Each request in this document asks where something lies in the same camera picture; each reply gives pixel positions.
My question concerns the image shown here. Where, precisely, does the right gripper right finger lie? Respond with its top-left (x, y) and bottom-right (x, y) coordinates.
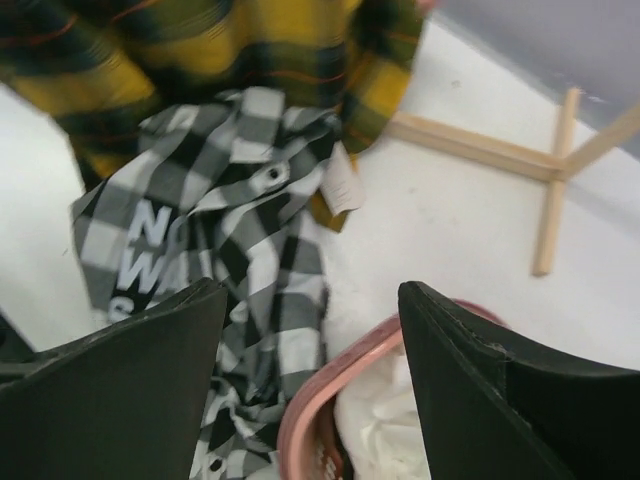
top-left (398, 281), bottom-right (639, 479)

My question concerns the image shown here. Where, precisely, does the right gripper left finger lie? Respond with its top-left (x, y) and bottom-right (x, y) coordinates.
top-left (1, 279), bottom-right (227, 479)

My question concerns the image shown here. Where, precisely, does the pink plastic laundry basket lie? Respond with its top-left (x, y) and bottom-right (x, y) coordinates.
top-left (276, 297), bottom-right (511, 480)

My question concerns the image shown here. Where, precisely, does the black white checked shirt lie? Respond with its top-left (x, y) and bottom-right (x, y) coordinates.
top-left (71, 87), bottom-right (341, 479)

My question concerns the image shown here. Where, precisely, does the yellow plaid shirt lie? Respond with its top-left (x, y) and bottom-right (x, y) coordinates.
top-left (0, 0), bottom-right (426, 235)

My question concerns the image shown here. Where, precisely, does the wooden clothes rack frame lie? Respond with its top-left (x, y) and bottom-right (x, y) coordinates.
top-left (388, 87), bottom-right (639, 277)

